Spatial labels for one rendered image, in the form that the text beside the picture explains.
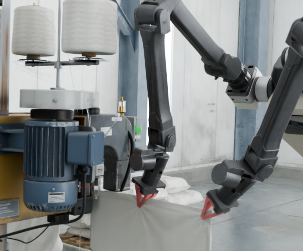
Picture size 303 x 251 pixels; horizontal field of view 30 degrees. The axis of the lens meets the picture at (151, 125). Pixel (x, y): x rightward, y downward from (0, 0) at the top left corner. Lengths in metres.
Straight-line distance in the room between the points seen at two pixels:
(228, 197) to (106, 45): 0.56
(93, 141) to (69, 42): 0.31
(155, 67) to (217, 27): 8.33
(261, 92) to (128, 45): 6.06
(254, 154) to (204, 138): 8.14
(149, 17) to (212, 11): 8.25
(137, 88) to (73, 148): 6.15
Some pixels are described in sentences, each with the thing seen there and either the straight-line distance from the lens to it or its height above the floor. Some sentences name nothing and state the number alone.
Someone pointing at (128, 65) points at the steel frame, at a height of 1.83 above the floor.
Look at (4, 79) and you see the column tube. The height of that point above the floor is 1.44.
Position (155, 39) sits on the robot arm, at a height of 1.57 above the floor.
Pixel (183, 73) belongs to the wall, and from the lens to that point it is 9.09.
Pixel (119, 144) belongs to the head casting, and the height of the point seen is 1.23.
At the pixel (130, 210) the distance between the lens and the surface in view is 1.87.
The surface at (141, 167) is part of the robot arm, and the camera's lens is 1.68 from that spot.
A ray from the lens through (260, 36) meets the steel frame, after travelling 10.32.
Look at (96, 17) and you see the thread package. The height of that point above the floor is 1.63.
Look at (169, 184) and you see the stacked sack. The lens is 5.25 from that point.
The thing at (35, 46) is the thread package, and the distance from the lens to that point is 1.83.
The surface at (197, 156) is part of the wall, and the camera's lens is 9.53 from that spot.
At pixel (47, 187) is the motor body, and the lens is 1.54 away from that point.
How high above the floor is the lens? 1.41
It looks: 3 degrees down
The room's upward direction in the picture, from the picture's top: 2 degrees clockwise
